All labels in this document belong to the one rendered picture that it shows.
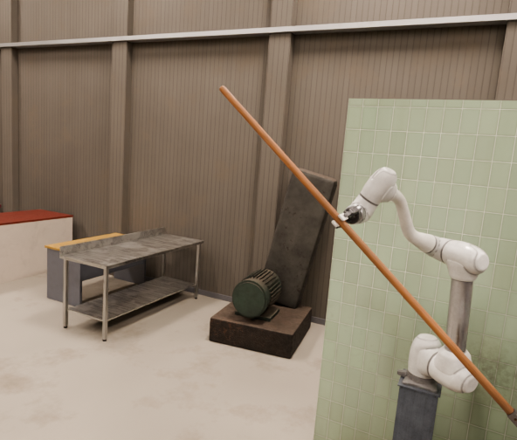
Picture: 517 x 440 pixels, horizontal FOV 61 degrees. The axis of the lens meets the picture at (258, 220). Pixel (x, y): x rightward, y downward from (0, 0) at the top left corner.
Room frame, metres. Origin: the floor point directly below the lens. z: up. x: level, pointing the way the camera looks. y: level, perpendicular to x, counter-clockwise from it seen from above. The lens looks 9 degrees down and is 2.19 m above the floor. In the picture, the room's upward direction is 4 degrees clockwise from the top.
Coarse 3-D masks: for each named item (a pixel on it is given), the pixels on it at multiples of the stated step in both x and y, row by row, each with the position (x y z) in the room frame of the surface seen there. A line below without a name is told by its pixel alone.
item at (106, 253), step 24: (96, 240) 5.31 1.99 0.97; (120, 240) 5.68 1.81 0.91; (144, 240) 5.94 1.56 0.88; (168, 240) 6.06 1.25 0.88; (192, 240) 6.19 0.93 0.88; (96, 264) 4.59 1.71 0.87; (120, 264) 4.71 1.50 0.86; (144, 288) 5.81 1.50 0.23; (168, 288) 5.89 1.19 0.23; (72, 312) 4.83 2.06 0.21; (96, 312) 4.84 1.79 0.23; (120, 312) 4.89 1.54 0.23
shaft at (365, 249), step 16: (224, 96) 2.00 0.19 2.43; (240, 112) 1.96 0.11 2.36; (256, 128) 1.92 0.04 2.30; (272, 144) 1.88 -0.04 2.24; (288, 160) 1.85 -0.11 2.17; (304, 176) 1.82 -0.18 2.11; (368, 256) 1.68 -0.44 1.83; (384, 272) 1.65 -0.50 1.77; (400, 288) 1.62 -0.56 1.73; (416, 304) 1.59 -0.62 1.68; (432, 320) 1.57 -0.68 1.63; (448, 336) 1.55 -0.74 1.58; (480, 384) 1.48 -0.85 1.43; (496, 400) 1.45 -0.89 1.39
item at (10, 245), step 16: (0, 224) 6.22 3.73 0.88; (16, 224) 6.43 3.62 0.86; (32, 224) 6.68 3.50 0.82; (48, 224) 6.94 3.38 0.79; (64, 224) 7.21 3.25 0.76; (0, 240) 6.21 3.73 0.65; (16, 240) 6.43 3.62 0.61; (32, 240) 6.68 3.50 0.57; (48, 240) 6.94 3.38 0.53; (64, 240) 7.21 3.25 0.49; (0, 256) 6.21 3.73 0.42; (16, 256) 6.43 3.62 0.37; (32, 256) 6.68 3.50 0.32; (0, 272) 6.20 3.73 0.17; (16, 272) 6.43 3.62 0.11; (32, 272) 6.68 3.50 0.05
